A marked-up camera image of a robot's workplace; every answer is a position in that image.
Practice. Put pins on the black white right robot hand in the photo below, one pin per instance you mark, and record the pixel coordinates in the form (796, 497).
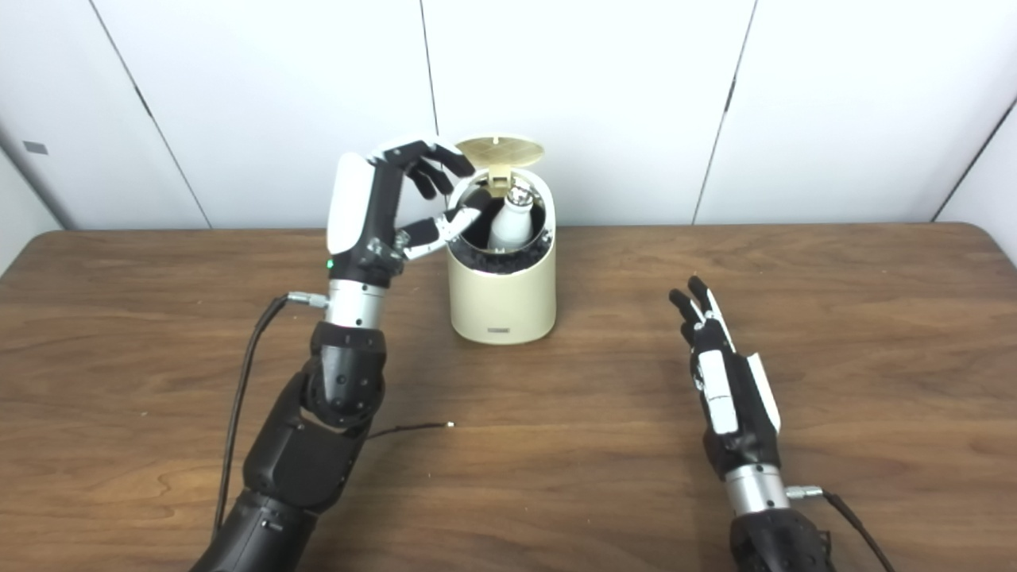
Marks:
(743, 429)

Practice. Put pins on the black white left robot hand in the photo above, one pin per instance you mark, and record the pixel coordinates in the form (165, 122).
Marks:
(365, 222)

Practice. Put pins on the small white plastic bottle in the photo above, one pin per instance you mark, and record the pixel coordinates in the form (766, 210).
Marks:
(511, 226)

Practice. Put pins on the round cream bin lid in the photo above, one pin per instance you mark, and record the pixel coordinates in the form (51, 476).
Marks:
(499, 151)

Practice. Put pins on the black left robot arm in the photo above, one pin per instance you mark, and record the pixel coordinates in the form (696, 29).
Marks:
(302, 461)

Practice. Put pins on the black bin liner bag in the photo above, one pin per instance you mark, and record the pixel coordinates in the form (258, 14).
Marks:
(496, 260)

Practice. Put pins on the cream-colored cylindrical bin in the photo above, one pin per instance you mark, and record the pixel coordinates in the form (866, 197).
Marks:
(500, 306)

